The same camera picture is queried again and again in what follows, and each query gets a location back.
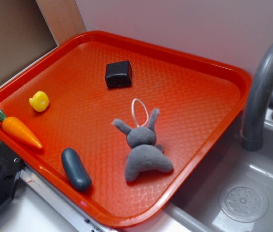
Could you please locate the orange plastic tray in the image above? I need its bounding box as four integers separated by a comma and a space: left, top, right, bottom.
0, 31, 252, 228

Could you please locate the gray plush bunny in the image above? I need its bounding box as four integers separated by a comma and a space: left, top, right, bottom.
112, 99, 173, 182

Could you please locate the black cube block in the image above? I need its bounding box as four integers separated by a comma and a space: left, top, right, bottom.
105, 60, 132, 89

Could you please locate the dark teal toy pickle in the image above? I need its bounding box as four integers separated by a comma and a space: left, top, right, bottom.
61, 147, 92, 192

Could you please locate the yellow rubber duck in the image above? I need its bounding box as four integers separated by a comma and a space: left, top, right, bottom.
29, 91, 50, 112

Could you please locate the orange toy carrot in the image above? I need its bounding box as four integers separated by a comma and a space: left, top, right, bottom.
0, 109, 43, 149

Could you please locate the gray toy sink basin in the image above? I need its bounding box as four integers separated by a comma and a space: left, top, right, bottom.
165, 110, 273, 232

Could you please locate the gray toy faucet spout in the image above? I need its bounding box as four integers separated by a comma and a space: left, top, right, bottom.
240, 43, 273, 151

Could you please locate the wooden board panel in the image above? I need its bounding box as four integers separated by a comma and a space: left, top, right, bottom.
0, 0, 86, 85

